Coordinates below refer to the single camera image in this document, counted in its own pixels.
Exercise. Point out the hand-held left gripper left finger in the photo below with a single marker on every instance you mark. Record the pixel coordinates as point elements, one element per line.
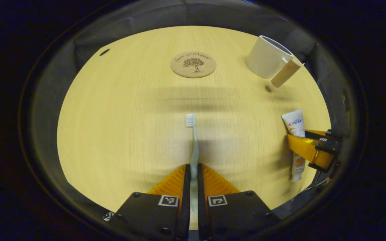
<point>187,207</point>

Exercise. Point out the pale green toothbrush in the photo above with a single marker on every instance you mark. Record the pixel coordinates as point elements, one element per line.
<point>195,150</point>

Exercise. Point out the white cup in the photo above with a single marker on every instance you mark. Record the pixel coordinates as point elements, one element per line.
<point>263,57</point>

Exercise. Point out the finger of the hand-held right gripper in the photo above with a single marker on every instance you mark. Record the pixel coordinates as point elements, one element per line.
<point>327,147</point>
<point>333,134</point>

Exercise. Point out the white toothpaste tube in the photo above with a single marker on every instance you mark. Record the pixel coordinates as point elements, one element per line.
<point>295,122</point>

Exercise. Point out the round cork coaster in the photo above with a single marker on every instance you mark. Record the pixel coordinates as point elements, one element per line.
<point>179,67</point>

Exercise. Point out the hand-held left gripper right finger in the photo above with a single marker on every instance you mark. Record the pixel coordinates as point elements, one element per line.
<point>201,207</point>

